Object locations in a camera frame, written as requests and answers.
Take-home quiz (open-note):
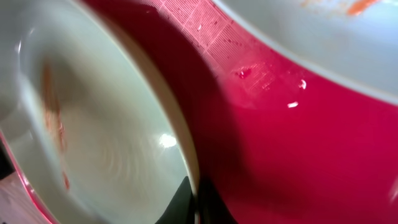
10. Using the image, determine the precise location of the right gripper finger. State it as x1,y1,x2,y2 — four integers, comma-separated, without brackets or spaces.
156,178,237,224

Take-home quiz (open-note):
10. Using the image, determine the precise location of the white plate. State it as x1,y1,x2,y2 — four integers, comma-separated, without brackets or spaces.
1,1,200,224
214,0,397,105

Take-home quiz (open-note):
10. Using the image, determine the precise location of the red plastic tray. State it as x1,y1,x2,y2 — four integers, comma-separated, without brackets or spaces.
0,0,398,224

